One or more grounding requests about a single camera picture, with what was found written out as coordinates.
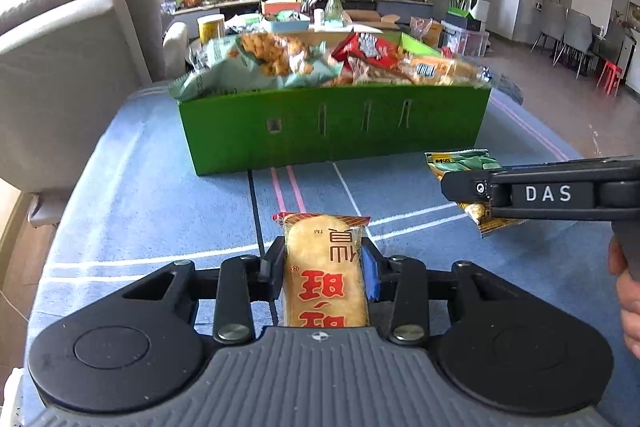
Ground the blue plastic basket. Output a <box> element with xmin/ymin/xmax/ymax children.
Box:
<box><xmin>262</xmin><ymin>14</ymin><xmax>311</xmax><ymax>33</ymax></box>

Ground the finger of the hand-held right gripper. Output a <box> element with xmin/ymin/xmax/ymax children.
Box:
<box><xmin>441</xmin><ymin>170</ymin><xmax>494</xmax><ymax>208</ymax></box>

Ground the dark marble round table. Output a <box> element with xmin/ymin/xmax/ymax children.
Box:
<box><xmin>492</xmin><ymin>73</ymin><xmax>527</xmax><ymax>106</ymax></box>

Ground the grey television cabinet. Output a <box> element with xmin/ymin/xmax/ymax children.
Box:
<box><xmin>161</xmin><ymin>0</ymin><xmax>437</xmax><ymax>28</ymax></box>

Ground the clear bread packet dark label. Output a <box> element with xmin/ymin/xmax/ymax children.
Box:
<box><xmin>399</xmin><ymin>55</ymin><xmax>494</xmax><ymax>88</ymax></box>

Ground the green yellow pea packet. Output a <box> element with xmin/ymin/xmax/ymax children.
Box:
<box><xmin>424</xmin><ymin>149</ymin><xmax>522</xmax><ymax>239</ymax></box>

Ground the red plastic stool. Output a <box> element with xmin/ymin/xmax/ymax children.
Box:
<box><xmin>594</xmin><ymin>60</ymin><xmax>624</xmax><ymax>96</ymax></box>

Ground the person's right hand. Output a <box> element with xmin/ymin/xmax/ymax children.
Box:
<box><xmin>608</xmin><ymin>237</ymin><xmax>640</xmax><ymax>349</ymax></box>

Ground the green and black box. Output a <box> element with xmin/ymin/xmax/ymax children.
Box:
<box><xmin>444</xmin><ymin>6</ymin><xmax>484</xmax><ymax>32</ymax></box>

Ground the blue striped tablecloth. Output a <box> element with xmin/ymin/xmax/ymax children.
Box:
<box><xmin>22</xmin><ymin>86</ymin><xmax>640</xmax><ymax>427</ymax></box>

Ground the clear plastic storage box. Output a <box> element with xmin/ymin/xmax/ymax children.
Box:
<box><xmin>442</xmin><ymin>21</ymin><xmax>490</xmax><ymax>57</ymax></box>

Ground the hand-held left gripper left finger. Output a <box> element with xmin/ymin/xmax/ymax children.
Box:
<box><xmin>117</xmin><ymin>234</ymin><xmax>287</xmax><ymax>345</ymax></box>

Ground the grey dining chair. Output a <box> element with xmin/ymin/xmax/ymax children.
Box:
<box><xmin>529</xmin><ymin>3</ymin><xmax>569</xmax><ymax>58</ymax></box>
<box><xmin>554</xmin><ymin>8</ymin><xmax>599</xmax><ymax>78</ymax></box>

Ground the yellow can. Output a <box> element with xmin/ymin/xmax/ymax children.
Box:
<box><xmin>197</xmin><ymin>14</ymin><xmax>225</xmax><ymax>46</ymax></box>

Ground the red yellow noodle snack packet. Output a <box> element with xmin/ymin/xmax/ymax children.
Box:
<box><xmin>332</xmin><ymin>31</ymin><xmax>407</xmax><ymax>69</ymax></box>

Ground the open brown cardboard box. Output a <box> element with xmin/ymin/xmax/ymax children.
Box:
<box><xmin>344</xmin><ymin>9</ymin><xmax>401</xmax><ymax>31</ymax></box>

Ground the orange rice cracker packet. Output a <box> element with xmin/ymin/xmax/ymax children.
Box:
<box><xmin>272</xmin><ymin>211</ymin><xmax>372</xmax><ymax>328</ymax></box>

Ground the orange plastic bag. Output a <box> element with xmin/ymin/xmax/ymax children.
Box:
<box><xmin>409</xmin><ymin>16</ymin><xmax>444</xmax><ymax>48</ymax></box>

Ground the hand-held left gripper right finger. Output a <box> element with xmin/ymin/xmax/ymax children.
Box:
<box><xmin>360</xmin><ymin>236</ymin><xmax>506</xmax><ymax>345</ymax></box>

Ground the mint green chips bag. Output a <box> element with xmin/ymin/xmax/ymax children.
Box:
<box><xmin>169</xmin><ymin>31</ymin><xmax>344</xmax><ymax>101</ymax></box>

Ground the grey armchair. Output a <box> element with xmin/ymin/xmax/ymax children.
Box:
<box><xmin>0</xmin><ymin>0</ymin><xmax>189</xmax><ymax>229</ymax></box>

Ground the orange red box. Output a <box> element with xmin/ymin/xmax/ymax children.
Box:
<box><xmin>260</xmin><ymin>0</ymin><xmax>301</xmax><ymax>16</ymax></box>

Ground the green cardboard box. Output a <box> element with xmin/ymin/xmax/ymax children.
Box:
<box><xmin>169</xmin><ymin>32</ymin><xmax>494</xmax><ymax>178</ymax></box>

